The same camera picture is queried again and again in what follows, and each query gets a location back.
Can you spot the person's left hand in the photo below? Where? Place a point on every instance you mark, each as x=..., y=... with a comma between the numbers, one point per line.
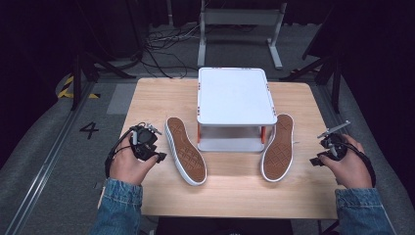
x=129, y=166

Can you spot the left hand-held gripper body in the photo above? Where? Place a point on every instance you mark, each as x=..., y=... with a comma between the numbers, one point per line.
x=145, y=143

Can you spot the person's right hand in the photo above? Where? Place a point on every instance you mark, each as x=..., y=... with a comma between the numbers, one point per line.
x=350, y=168

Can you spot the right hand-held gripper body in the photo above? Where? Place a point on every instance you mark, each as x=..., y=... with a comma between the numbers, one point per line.
x=334, y=147

